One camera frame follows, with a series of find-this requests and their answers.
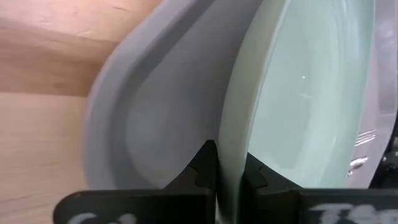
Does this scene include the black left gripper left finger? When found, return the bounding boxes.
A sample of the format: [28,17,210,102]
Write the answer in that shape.
[163,139,218,224]

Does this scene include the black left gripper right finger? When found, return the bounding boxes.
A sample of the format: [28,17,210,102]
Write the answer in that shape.
[241,152,302,224]

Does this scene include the pale green plate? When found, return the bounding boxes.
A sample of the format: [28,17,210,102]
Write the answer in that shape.
[216,0,377,224]

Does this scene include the orange-handled metal fork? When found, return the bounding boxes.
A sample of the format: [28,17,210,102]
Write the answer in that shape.
[353,129,377,147]

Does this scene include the grey plastic tray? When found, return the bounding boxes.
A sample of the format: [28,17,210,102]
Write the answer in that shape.
[82,0,398,191]

